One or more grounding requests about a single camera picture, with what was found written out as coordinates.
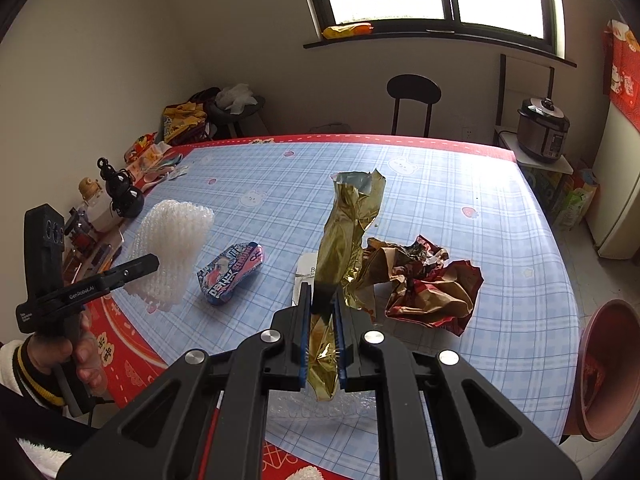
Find white fleece left sleeve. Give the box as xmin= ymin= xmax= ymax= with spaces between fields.
xmin=1 ymin=340 xmax=73 ymax=479

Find crumpled red brown wrapper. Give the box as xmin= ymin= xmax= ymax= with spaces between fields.
xmin=352 ymin=235 xmax=484 ymax=336

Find red hanging cloth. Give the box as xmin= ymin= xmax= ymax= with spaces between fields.
xmin=603 ymin=20 xmax=640 ymax=129

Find white refrigerator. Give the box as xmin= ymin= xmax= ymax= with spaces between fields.
xmin=586 ymin=104 xmax=640 ymax=260

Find blue white snack bag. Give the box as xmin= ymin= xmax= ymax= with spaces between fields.
xmin=196 ymin=242 xmax=264 ymax=307

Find white small side table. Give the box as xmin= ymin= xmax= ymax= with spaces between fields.
xmin=493 ymin=127 xmax=575 ymax=176

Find black window frame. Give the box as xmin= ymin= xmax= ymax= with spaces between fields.
xmin=304 ymin=0 xmax=577 ymax=67

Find black gourd bottle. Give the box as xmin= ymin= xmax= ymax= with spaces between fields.
xmin=96 ymin=157 xmax=144 ymax=219

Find yellow packet on windowsill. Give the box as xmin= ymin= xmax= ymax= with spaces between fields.
xmin=321 ymin=22 xmax=374 ymax=41

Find left hand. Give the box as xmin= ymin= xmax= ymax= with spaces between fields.
xmin=27 ymin=310 xmax=107 ymax=396

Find silver electric pressure cooker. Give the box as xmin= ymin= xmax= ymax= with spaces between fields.
xmin=516 ymin=98 xmax=570 ymax=164

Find blue plaid table mat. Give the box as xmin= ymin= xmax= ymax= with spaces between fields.
xmin=110 ymin=140 xmax=582 ymax=480

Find yellow snack bag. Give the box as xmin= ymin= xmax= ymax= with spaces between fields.
xmin=160 ymin=101 xmax=207 ymax=146

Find white jar with wooden lid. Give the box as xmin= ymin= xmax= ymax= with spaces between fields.
xmin=78 ymin=178 xmax=122 ymax=234

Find brown plastic trash basin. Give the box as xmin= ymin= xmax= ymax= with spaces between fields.
xmin=563 ymin=299 xmax=639 ymax=442

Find gold foil wrapper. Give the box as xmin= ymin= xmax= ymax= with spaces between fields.
xmin=307 ymin=170 xmax=386 ymax=401

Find white foam fruit net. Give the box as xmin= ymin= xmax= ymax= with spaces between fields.
xmin=125 ymin=200 xmax=215 ymax=313

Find black round back chair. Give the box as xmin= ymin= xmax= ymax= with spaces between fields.
xmin=386 ymin=74 xmax=442 ymax=138

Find green bags beside fridge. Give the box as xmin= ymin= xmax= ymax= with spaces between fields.
xmin=551 ymin=168 xmax=599 ymax=230

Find white plastic bag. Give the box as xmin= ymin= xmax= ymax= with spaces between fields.
xmin=215 ymin=84 xmax=258 ymax=115

